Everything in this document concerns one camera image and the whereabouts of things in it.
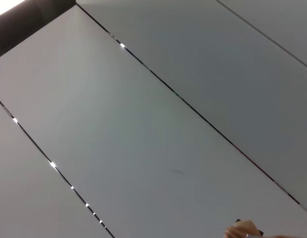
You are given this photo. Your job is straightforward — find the khaki canvas food bag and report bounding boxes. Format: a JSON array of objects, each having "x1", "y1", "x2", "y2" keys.
[{"x1": 224, "y1": 219, "x2": 307, "y2": 238}]

